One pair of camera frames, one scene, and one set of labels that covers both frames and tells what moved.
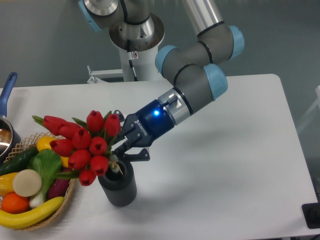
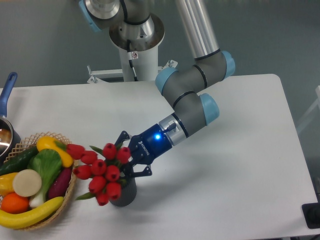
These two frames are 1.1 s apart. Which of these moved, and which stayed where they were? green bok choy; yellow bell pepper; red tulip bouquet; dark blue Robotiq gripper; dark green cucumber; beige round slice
Moved: dark blue Robotiq gripper; red tulip bouquet
Stayed: beige round slice; dark green cucumber; green bok choy; yellow bell pepper
